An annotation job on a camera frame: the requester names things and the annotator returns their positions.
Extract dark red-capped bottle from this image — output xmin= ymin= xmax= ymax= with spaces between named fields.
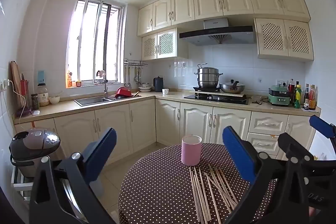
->
xmin=288 ymin=79 xmax=296 ymax=105

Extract purple cloth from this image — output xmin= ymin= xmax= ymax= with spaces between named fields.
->
xmin=16 ymin=108 xmax=32 ymax=118

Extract cream base cabinets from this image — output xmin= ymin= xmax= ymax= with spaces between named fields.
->
xmin=14 ymin=94 xmax=321 ymax=164

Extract steel steamer pot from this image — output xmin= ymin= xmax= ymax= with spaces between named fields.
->
xmin=194 ymin=63 xmax=223 ymax=89

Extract large lattice door cabinet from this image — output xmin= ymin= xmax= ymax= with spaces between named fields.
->
xmin=253 ymin=18 xmax=315 ymax=61

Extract wall utensil rail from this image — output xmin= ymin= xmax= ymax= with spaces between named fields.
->
xmin=124 ymin=59 xmax=148 ymax=67

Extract dark sauce bottle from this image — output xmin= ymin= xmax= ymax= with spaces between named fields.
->
xmin=303 ymin=84 xmax=310 ymax=110

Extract red pot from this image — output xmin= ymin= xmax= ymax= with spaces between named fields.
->
xmin=115 ymin=87 xmax=133 ymax=99

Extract brown polka dot tablecloth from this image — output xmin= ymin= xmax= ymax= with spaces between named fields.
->
xmin=119 ymin=143 xmax=279 ymax=224

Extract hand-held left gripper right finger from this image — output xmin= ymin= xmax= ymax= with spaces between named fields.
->
xmin=222 ymin=126 xmax=311 ymax=224

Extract dark electric kettle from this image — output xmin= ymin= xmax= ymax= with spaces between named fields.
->
xmin=153 ymin=76 xmax=164 ymax=93

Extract white charger with cable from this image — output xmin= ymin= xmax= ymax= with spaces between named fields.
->
xmin=1 ymin=79 xmax=33 ymax=117

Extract steel wok with lid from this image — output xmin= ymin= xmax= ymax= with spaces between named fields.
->
xmin=219 ymin=79 xmax=246 ymax=94

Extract range hood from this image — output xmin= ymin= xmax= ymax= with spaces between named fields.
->
xmin=179 ymin=18 xmax=257 ymax=46

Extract large glass jar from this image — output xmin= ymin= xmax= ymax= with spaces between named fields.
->
xmin=37 ymin=83 xmax=50 ymax=107

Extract pile of wooden chopsticks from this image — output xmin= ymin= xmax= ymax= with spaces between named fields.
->
xmin=189 ymin=163 xmax=240 ymax=223

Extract steel faucet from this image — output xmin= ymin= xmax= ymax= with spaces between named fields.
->
xmin=94 ymin=70 xmax=109 ymax=98

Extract dark rice cooker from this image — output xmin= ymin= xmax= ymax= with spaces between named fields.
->
xmin=9 ymin=127 xmax=61 ymax=179

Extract black gas stove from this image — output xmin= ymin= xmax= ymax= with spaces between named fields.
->
xmin=184 ymin=91 xmax=250 ymax=105

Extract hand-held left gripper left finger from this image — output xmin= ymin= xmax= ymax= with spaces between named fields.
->
xmin=29 ymin=127 xmax=117 ymax=224

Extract steel sink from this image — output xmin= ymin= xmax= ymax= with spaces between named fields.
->
xmin=74 ymin=95 xmax=142 ymax=107

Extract brown glass bottle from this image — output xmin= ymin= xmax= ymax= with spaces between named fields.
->
xmin=309 ymin=84 xmax=318 ymax=111

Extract cream upper cabinets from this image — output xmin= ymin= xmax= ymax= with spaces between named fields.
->
xmin=137 ymin=0 xmax=311 ymax=37

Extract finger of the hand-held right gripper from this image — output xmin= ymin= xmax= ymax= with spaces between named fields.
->
xmin=309 ymin=115 xmax=336 ymax=139
xmin=278 ymin=132 xmax=316 ymax=162

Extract pink cup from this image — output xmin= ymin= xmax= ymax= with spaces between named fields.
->
xmin=181 ymin=135 xmax=202 ymax=166

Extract sliding window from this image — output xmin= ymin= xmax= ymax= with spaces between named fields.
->
xmin=66 ymin=0 xmax=124 ymax=89

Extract small lattice door cabinet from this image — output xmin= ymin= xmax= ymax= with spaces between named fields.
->
xmin=142 ymin=28 xmax=189 ymax=61

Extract hanging spatula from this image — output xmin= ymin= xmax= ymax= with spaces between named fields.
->
xmin=123 ymin=66 xmax=131 ymax=89

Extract green electric cooker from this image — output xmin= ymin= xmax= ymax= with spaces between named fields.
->
xmin=268 ymin=85 xmax=291 ymax=106

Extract wooden cutting board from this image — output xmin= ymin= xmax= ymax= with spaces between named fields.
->
xmin=10 ymin=61 xmax=26 ymax=109

